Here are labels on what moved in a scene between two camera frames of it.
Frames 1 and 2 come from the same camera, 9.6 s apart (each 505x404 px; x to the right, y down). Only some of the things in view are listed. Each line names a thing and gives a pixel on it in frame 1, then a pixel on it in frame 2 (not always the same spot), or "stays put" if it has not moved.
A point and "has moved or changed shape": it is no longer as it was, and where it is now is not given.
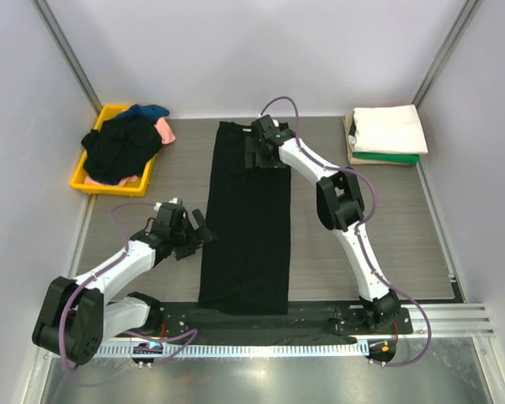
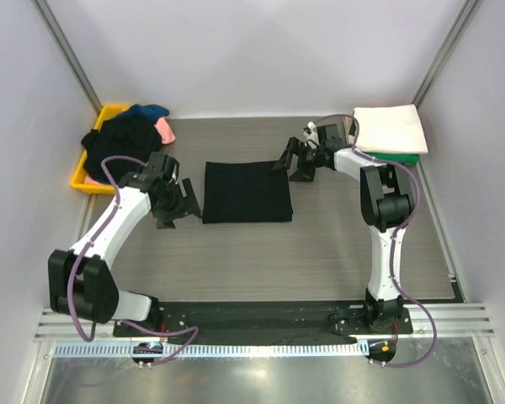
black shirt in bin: x=120 y=149 stays put
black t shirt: x=247 y=269 has moved or changed shape
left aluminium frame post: x=43 y=8 stays put
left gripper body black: x=186 y=239 to x=174 y=205
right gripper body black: x=253 y=146 to x=307 y=160
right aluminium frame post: x=469 y=13 stays put
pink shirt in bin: x=167 y=137 stays put
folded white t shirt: x=395 y=129 stays put
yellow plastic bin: x=137 y=188 stays put
